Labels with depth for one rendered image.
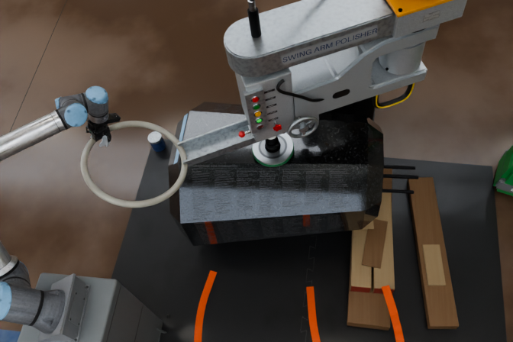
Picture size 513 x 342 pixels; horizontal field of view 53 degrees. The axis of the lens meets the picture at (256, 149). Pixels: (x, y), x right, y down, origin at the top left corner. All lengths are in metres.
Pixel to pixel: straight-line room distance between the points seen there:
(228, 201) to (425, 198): 1.35
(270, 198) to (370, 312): 0.93
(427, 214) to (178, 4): 2.83
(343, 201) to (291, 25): 1.07
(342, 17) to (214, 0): 2.82
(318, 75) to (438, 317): 1.64
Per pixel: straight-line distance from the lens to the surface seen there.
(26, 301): 2.43
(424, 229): 3.40
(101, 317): 2.57
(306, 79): 2.26
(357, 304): 3.18
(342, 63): 2.26
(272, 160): 2.64
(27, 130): 2.21
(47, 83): 4.65
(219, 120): 2.87
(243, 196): 2.76
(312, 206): 2.75
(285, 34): 2.02
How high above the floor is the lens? 3.17
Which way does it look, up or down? 58 degrees down
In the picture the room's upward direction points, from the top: 11 degrees counter-clockwise
